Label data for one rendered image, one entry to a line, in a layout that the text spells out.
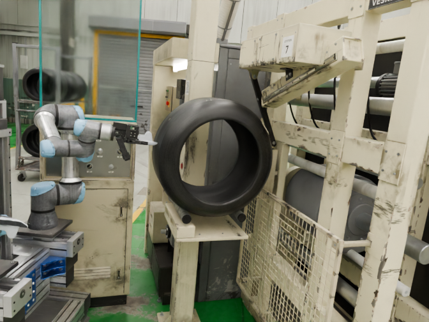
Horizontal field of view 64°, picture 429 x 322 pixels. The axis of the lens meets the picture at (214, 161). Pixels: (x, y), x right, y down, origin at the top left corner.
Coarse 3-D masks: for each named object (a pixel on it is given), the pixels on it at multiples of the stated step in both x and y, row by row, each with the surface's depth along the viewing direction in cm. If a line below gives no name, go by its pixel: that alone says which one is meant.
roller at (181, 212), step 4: (176, 204) 175; (176, 208) 172; (180, 208) 168; (180, 212) 165; (184, 212) 163; (180, 216) 163; (184, 216) 159; (188, 216) 160; (184, 220) 159; (188, 220) 160
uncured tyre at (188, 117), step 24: (192, 120) 150; (240, 120) 156; (168, 144) 150; (240, 144) 189; (264, 144) 162; (168, 168) 151; (240, 168) 191; (264, 168) 165; (168, 192) 157; (192, 192) 186; (216, 192) 190; (240, 192) 183; (216, 216) 167
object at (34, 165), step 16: (16, 48) 454; (32, 48) 454; (16, 64) 457; (16, 80) 461; (32, 80) 497; (16, 96) 465; (32, 96) 476; (16, 112) 470; (16, 128) 475; (32, 128) 483; (16, 144) 479; (32, 144) 515; (16, 160) 482
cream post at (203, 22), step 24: (192, 0) 184; (216, 0) 179; (192, 24) 183; (216, 24) 181; (192, 48) 181; (192, 72) 183; (192, 96) 186; (192, 144) 191; (192, 168) 194; (192, 264) 207; (192, 288) 211; (192, 312) 214
